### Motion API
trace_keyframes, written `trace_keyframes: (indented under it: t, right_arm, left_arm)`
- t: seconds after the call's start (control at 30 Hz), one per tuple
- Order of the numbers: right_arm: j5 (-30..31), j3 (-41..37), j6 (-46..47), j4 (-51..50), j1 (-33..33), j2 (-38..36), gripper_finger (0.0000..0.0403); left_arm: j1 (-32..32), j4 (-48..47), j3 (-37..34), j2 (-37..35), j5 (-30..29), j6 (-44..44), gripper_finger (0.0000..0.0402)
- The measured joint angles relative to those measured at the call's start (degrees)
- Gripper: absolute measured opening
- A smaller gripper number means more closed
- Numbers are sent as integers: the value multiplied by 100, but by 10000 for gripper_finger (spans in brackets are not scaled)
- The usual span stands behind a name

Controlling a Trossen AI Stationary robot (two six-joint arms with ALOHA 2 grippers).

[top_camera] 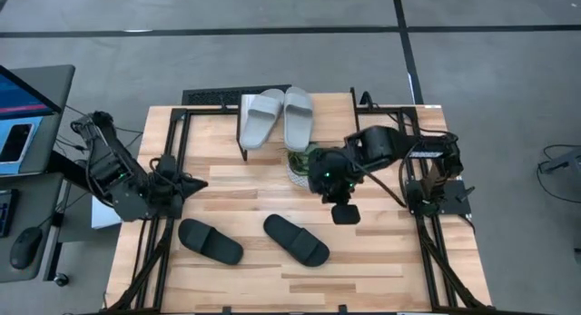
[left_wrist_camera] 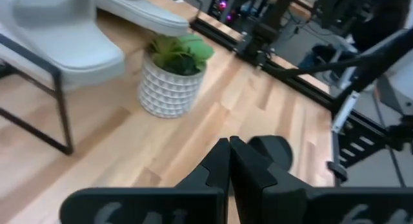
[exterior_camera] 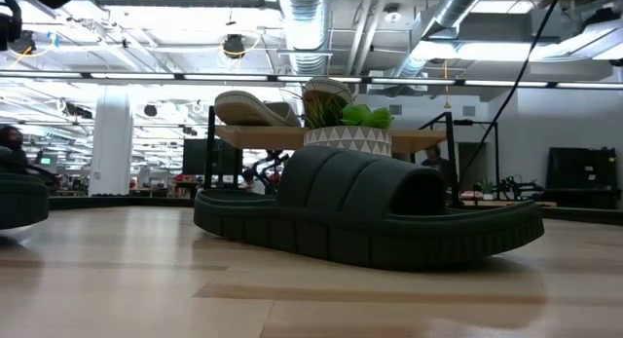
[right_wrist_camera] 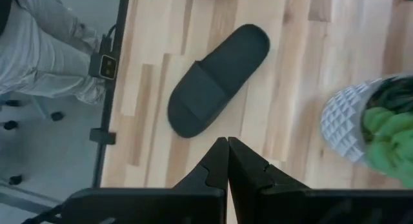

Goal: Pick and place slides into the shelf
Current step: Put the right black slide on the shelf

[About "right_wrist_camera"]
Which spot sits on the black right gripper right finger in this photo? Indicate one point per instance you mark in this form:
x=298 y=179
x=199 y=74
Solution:
x=248 y=172

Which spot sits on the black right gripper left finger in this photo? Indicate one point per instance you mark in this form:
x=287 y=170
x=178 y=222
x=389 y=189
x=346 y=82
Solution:
x=213 y=172

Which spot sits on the black slide sandal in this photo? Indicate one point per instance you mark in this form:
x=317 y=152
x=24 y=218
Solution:
x=213 y=85

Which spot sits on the green plant in patterned pot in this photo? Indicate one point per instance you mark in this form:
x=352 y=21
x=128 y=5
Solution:
x=371 y=127

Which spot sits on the office chair base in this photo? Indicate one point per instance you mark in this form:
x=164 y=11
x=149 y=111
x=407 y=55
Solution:
x=57 y=116

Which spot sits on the person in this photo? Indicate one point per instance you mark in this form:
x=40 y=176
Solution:
x=42 y=56

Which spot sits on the black metal table frame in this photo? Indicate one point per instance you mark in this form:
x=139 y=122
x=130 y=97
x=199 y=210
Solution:
x=109 y=101

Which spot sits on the black table-level camera box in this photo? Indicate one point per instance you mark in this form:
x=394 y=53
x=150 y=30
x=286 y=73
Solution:
x=106 y=66

